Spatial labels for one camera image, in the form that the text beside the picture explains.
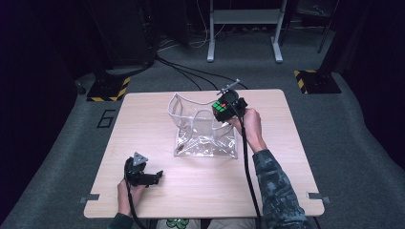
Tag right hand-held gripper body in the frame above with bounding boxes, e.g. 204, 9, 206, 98
217, 78, 249, 124

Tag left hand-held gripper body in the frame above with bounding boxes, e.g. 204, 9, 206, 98
123, 151, 151, 188

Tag colourful puzzle cube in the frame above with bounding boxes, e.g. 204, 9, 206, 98
212, 100, 228, 114

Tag transparent plastic bag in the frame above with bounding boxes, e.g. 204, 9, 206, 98
167, 92, 239, 159

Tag person's left hand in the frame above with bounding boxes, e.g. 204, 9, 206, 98
117, 178, 146, 218

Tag person's right hand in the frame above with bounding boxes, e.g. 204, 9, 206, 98
226, 108, 268, 154

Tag person's white green printed clothing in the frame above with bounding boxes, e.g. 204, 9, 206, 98
155, 218, 256, 229

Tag black stand pole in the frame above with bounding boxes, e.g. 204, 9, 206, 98
316, 0, 352, 74

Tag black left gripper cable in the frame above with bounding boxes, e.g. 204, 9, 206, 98
124, 176, 148, 229

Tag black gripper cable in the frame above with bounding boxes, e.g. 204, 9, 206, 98
124, 176, 148, 229
229, 100, 264, 229

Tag black floor cables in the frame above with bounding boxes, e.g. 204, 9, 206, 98
155, 54, 250, 93

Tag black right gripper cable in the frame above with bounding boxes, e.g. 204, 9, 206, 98
229, 100, 264, 229

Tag grey metal table bracket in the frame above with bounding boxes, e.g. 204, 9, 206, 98
78, 193, 101, 205
306, 191, 331, 205

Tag white metal stand frame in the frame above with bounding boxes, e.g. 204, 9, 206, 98
206, 0, 289, 64

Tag black yellow striped base plate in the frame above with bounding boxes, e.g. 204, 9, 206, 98
293, 69, 343, 95
86, 75, 132, 103

